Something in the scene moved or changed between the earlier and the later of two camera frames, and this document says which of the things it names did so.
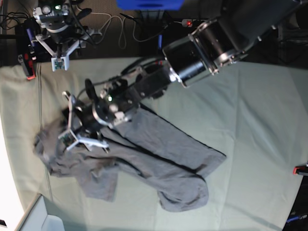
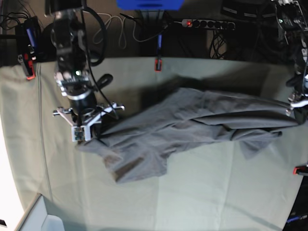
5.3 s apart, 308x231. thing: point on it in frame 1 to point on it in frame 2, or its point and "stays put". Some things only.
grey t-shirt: [142, 146] to [140, 145]
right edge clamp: [301, 170] stays put
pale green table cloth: [255, 114] stays put
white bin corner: [35, 218] stays put
